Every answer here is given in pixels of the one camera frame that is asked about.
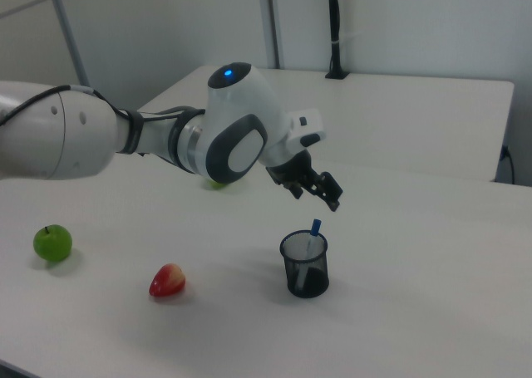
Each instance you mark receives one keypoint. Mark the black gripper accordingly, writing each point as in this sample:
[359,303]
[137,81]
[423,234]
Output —
[295,168]

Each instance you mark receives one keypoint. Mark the white marker with blue cap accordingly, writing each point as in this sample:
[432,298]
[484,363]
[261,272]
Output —
[311,241]

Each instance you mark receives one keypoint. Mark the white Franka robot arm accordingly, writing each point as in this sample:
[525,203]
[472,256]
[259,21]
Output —
[50,137]

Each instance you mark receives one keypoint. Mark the black mesh pen cup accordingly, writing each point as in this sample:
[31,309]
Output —
[316,270]

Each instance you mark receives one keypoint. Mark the yellow-green apple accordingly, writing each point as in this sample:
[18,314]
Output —
[215,184]

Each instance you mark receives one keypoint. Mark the white background table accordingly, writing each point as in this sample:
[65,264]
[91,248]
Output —
[395,120]

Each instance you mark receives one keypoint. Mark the black pole with base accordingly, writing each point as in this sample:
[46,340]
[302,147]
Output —
[334,25]

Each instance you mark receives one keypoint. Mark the red and yellow fruit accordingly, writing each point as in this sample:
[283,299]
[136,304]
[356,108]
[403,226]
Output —
[167,281]

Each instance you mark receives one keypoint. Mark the dark green apple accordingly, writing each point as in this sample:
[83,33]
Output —
[52,243]

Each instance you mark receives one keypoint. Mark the slim grey partition post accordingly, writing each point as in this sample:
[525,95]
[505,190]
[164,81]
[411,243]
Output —
[70,41]

